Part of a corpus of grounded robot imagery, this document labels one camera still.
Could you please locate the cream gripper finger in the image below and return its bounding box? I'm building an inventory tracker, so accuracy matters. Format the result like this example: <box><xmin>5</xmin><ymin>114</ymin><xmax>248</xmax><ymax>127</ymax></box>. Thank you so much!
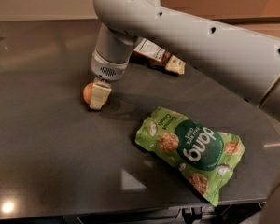
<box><xmin>90</xmin><ymin>77</ymin><xmax>112</xmax><ymax>110</ymax></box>

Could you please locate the orange fruit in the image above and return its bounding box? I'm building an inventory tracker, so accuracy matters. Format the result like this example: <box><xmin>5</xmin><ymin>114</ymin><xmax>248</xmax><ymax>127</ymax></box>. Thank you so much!
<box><xmin>83</xmin><ymin>83</ymin><xmax>92</xmax><ymax>105</ymax></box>

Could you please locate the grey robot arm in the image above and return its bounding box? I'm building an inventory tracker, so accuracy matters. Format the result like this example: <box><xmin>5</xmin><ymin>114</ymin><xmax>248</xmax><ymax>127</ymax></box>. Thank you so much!
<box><xmin>91</xmin><ymin>0</ymin><xmax>280</xmax><ymax>121</ymax></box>

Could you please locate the brown and cream snack bag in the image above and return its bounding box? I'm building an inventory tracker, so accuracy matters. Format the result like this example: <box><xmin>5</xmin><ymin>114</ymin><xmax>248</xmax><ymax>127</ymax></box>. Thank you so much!
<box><xmin>130</xmin><ymin>39</ymin><xmax>186</xmax><ymax>75</ymax></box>

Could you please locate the green dang chips bag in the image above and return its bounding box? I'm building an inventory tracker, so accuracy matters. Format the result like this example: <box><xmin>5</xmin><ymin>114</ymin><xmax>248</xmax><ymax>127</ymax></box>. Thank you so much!
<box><xmin>135</xmin><ymin>107</ymin><xmax>245</xmax><ymax>205</ymax></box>

